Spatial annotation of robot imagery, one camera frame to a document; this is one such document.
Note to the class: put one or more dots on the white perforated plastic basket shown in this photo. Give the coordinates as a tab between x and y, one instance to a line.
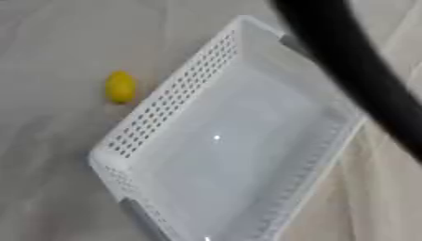
231	141

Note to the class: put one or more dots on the yellow toy lemon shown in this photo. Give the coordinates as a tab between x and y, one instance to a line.
120	87

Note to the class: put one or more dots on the thick black curved bar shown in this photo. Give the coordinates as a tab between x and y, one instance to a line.
351	62

